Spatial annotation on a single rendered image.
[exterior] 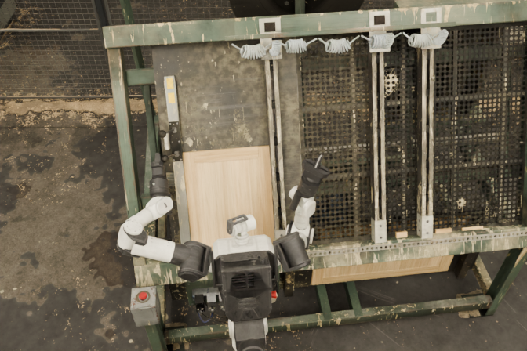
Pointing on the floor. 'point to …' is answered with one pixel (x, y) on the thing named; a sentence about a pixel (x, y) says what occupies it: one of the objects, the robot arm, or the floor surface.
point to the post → (155, 338)
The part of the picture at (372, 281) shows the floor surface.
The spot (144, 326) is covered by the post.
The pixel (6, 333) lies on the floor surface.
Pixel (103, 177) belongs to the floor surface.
